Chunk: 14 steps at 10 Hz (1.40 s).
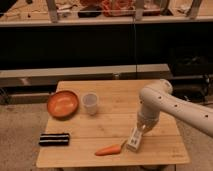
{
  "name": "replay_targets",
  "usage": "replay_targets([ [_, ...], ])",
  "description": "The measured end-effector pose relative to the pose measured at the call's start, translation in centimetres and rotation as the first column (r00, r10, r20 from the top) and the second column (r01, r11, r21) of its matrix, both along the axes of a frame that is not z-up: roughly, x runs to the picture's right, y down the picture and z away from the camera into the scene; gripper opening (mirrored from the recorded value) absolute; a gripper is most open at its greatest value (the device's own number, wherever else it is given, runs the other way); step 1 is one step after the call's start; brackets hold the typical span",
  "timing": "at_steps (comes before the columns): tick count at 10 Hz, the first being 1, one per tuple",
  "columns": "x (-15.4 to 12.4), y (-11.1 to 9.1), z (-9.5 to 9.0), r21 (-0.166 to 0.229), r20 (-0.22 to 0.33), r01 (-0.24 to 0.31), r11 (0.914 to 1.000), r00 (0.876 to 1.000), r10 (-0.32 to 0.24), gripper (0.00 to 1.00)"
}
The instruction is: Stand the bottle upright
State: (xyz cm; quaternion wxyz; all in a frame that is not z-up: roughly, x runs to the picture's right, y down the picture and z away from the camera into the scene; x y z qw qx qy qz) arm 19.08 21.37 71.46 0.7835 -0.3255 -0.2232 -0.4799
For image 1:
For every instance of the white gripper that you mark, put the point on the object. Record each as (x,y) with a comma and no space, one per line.
(145,124)

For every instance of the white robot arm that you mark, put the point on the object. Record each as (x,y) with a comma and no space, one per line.
(157,97)

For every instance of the orange carrot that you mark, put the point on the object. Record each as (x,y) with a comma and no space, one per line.
(110,150)

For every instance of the wooden table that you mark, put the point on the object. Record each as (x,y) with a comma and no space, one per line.
(117,109)

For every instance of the translucent plastic cup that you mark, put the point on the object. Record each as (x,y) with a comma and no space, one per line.
(90,103)

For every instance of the black equipment box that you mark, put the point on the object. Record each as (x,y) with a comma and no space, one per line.
(191,60)

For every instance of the orange bowl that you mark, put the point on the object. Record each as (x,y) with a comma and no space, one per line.
(62,104)

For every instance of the black striped sponge block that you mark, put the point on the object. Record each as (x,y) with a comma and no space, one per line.
(54,139)

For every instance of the red object on shelf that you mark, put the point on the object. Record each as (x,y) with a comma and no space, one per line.
(117,8)

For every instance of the grey metal shelf beam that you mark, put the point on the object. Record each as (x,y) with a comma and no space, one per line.
(51,76)

